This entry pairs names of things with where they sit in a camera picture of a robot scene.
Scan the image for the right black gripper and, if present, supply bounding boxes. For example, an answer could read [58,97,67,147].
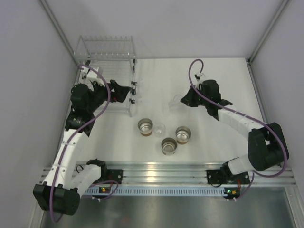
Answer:
[181,85,210,107]

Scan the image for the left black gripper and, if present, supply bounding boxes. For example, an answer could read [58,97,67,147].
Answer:
[86,78,130,113]

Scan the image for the clear plastic cup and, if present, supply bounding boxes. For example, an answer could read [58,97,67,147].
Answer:
[153,123,166,137]
[168,95,182,108]

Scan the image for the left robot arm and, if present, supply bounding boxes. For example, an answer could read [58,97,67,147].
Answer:
[33,80,131,215]

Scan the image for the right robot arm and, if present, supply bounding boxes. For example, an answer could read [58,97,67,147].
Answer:
[180,80,289,183]

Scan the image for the clear acrylic dish rack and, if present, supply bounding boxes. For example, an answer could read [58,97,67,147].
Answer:
[74,36,140,116]

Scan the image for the steel cup right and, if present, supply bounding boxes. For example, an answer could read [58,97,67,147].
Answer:
[175,126,191,144]

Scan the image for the steel cup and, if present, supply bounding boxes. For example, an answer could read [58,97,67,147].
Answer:
[175,126,191,144]
[161,137,177,156]
[137,118,153,136]

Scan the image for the steel cup left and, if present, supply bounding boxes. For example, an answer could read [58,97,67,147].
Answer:
[137,118,153,136]

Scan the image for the steel cup front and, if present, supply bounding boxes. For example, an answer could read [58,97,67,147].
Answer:
[161,137,177,156]

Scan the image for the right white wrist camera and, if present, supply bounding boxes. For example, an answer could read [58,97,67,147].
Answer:
[195,72,206,81]

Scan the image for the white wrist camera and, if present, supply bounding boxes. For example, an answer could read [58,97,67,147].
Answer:
[195,72,206,81]
[80,67,104,86]

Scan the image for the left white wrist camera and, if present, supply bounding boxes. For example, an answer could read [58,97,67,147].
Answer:
[80,67,104,86]

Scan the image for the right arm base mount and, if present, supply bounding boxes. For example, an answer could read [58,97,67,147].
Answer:
[206,170,227,188]

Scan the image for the aluminium mounting rail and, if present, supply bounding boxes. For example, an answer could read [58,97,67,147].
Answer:
[39,161,296,188]

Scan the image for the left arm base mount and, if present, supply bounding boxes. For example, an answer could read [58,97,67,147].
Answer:
[104,169,124,184]

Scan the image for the white slotted cable duct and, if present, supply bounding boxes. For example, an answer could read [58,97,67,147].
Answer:
[80,185,228,197]

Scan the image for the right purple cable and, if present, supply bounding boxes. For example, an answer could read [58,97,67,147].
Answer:
[188,58,289,200]

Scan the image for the left aluminium frame post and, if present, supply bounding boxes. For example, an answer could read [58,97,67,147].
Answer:
[39,0,78,65]

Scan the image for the aluminium frame post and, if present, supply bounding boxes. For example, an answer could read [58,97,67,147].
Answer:
[39,0,78,65]
[247,0,292,66]

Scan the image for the right aluminium frame post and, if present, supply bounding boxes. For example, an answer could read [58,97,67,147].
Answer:
[247,0,292,66]

